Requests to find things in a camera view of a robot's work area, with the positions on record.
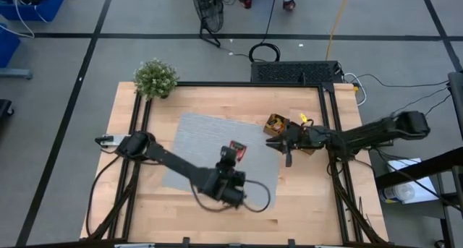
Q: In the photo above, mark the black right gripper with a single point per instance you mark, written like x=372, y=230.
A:
x=309, y=136

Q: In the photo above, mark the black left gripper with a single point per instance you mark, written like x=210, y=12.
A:
x=224, y=184

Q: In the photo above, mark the wooden tea box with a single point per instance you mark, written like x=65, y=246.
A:
x=269, y=129

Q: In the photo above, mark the yellow mango tea packet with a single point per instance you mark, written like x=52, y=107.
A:
x=276, y=123

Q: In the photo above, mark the red strawberry tea packet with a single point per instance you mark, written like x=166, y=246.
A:
x=239, y=149

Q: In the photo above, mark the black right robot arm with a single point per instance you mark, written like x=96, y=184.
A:
x=376, y=132

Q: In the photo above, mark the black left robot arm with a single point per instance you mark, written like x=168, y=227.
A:
x=170, y=161

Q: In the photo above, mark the grey woven placemat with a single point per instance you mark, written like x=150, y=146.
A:
x=202, y=139

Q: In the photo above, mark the black perforated computer tower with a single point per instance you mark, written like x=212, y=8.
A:
x=293, y=72

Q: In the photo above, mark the white box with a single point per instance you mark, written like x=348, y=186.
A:
x=401, y=166

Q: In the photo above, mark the green potted plant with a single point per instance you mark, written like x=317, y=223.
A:
x=155, y=78

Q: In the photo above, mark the white wipes canister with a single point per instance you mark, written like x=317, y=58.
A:
x=398, y=193

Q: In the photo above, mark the black cage fan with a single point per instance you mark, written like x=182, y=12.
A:
x=208, y=9

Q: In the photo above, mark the black caster base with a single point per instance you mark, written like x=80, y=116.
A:
x=4, y=108

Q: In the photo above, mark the grey metal foot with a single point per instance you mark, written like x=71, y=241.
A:
x=14, y=73

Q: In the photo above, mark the large blue bin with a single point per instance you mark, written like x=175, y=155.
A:
x=47, y=9

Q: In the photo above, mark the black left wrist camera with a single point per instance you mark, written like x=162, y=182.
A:
x=228, y=154

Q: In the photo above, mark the black side cart frame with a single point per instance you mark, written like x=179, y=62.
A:
x=416, y=170

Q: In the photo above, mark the black post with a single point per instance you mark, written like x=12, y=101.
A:
x=456, y=96

